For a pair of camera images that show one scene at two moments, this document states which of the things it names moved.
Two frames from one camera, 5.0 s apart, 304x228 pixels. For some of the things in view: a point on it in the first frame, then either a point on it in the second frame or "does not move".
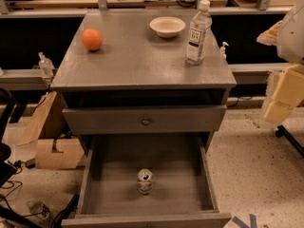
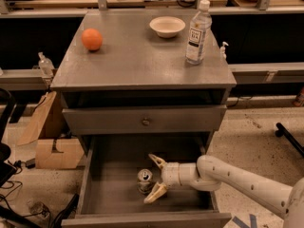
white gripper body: (292, 37) -> (170, 173)
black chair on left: (8, 103) does not move
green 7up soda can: (144, 180) does not move
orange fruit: (91, 39) does not move
